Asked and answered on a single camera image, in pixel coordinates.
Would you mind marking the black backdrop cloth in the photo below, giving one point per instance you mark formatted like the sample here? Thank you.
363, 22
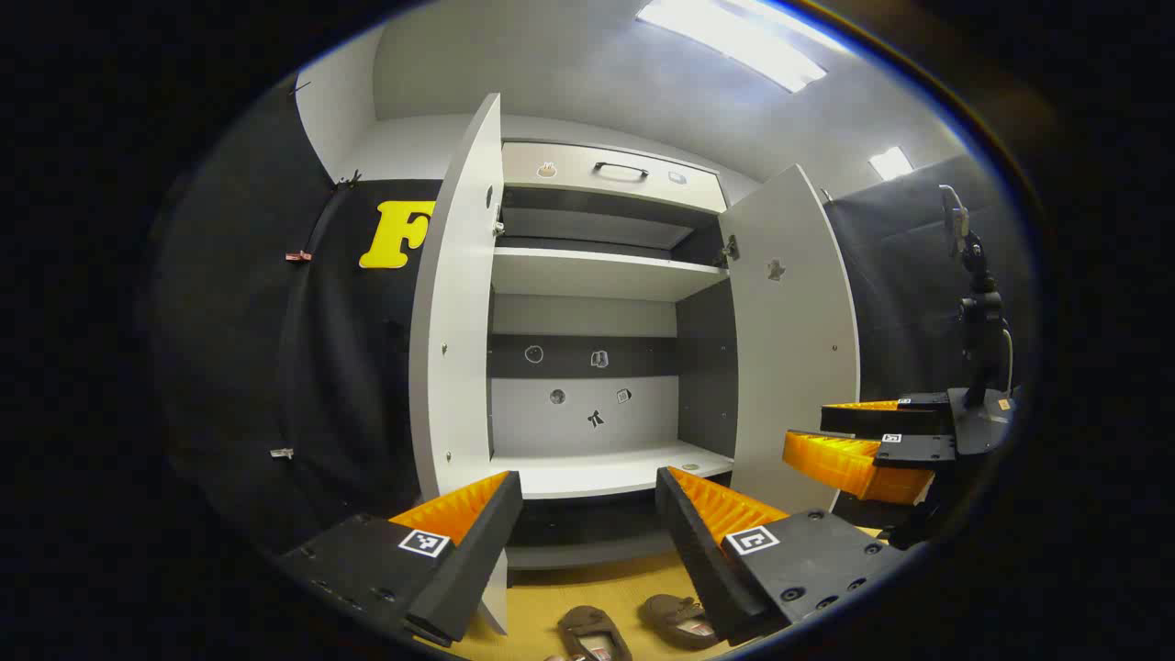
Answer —
900, 294
229, 367

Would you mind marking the brown shoe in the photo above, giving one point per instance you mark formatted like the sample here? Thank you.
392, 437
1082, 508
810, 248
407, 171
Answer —
587, 624
670, 613

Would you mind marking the metal door hinge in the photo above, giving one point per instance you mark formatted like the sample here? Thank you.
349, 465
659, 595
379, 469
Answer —
731, 250
498, 225

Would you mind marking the black clip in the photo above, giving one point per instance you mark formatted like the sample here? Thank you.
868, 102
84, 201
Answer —
347, 181
298, 89

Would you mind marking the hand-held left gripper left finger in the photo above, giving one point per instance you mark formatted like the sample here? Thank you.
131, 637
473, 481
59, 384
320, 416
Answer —
482, 551

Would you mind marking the long ceiling light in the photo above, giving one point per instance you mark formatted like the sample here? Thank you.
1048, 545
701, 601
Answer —
734, 41

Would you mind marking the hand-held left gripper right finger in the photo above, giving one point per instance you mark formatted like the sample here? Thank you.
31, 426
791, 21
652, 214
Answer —
693, 551

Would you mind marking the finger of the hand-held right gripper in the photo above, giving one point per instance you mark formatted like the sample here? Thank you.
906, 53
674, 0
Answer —
872, 420
913, 450

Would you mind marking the white shoe cabinet door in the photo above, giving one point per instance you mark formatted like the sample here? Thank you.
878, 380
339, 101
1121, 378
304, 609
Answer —
459, 321
789, 367

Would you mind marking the white cabinet shelf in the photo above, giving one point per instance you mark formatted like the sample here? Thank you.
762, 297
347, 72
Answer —
597, 473
597, 275

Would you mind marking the small ceiling light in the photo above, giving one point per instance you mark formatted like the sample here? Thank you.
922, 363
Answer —
890, 163

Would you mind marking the white shoe cabinet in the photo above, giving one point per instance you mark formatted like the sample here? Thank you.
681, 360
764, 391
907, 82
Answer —
643, 431

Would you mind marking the red clip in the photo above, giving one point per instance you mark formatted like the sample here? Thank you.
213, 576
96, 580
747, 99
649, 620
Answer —
296, 256

